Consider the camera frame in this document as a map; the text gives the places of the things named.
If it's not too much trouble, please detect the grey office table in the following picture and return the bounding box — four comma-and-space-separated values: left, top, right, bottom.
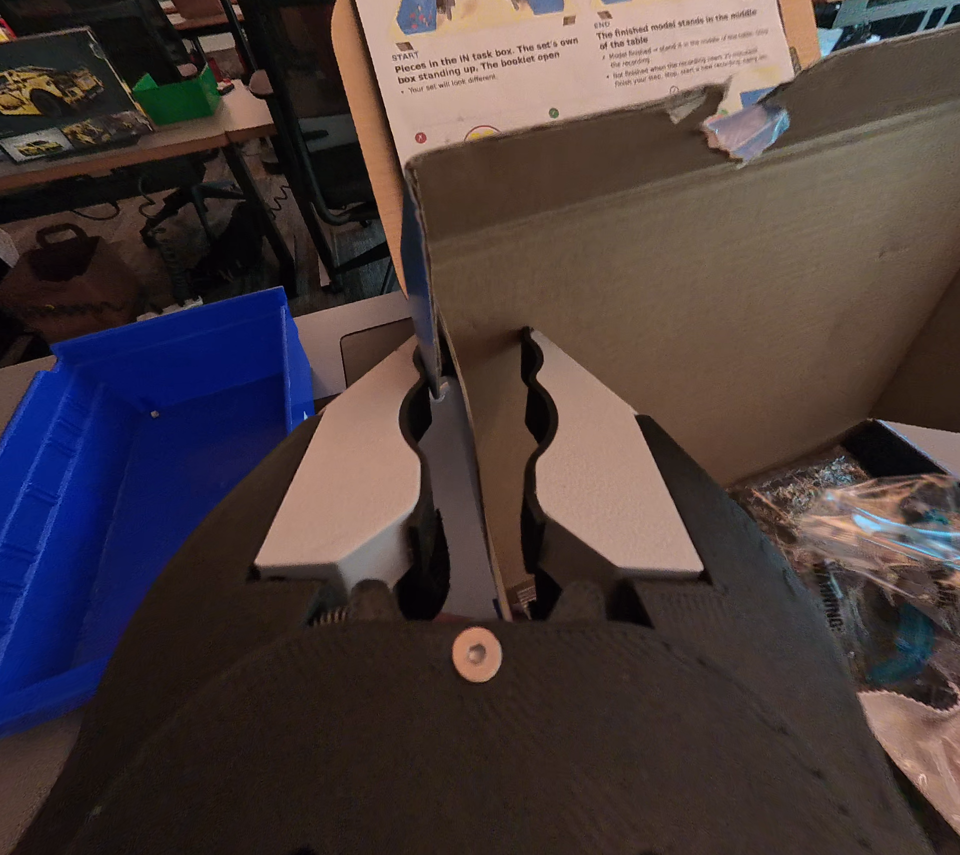
0, 78, 301, 301

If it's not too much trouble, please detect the brown paper bag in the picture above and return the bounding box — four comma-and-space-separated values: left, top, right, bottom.
0, 223, 147, 354

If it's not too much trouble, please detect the blue plastic bin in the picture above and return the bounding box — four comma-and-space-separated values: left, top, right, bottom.
0, 285, 316, 738

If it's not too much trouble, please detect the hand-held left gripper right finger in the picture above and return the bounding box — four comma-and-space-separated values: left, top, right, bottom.
521, 327, 706, 582

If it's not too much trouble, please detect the blue robot kit box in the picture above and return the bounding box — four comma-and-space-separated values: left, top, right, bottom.
401, 41, 960, 855

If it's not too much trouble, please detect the plywood board stand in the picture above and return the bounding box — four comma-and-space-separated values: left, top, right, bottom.
330, 0, 824, 301

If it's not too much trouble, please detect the white power strip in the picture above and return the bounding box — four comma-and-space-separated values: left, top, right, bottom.
135, 294, 205, 324

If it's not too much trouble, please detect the green plastic bin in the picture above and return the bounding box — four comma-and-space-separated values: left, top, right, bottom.
131, 71, 224, 126

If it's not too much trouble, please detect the yellow truck kit box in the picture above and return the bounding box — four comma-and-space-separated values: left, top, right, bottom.
0, 26, 156, 165

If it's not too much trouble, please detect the printed instruction sheet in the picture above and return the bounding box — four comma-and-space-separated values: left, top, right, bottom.
322, 0, 796, 156

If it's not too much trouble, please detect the black office chair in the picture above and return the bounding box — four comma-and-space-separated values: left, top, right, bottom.
213, 0, 399, 294

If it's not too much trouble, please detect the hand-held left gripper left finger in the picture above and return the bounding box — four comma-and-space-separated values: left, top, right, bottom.
255, 336, 441, 595

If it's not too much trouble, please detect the pile of parts bags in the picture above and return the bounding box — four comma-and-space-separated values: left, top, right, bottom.
729, 444, 960, 835

